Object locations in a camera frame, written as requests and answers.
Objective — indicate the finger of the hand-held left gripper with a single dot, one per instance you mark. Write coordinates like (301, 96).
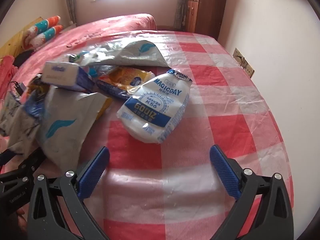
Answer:
(27, 162)

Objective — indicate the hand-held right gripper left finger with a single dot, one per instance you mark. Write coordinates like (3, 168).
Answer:
(92, 173)

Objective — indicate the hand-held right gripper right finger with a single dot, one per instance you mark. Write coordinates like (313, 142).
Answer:
(225, 172)

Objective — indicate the grey wet wipes pack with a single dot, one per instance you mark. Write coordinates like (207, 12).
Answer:
(140, 55)
(65, 135)

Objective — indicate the white blue-label plastic bag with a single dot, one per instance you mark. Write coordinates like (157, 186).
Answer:
(155, 105)

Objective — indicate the grey crumpled packet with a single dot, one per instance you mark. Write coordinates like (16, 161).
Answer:
(17, 125)

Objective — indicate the red white checked plastic tablecloth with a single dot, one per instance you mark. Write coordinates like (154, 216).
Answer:
(225, 100)

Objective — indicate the black charger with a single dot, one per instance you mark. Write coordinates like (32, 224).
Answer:
(20, 87)

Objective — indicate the green snack packet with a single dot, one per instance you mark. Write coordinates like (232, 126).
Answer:
(93, 73)

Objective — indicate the yellow snack bag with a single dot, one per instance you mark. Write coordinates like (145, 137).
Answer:
(127, 76)

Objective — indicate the black cloth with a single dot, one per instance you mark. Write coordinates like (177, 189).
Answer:
(23, 56)

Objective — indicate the yellow headboard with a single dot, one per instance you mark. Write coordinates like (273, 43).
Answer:
(15, 40)

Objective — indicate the rolled cartoon print quilt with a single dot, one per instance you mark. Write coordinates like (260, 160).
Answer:
(47, 22)
(47, 34)

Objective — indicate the bed with pink sheet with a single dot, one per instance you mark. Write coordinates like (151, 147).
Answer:
(100, 30)

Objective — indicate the brown wooden cabinet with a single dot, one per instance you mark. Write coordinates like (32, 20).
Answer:
(207, 10)

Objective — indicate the grey checked curtain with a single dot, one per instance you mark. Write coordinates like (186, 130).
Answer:
(70, 0)
(180, 5)

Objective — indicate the beige wall socket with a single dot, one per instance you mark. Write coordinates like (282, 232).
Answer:
(238, 53)
(248, 68)

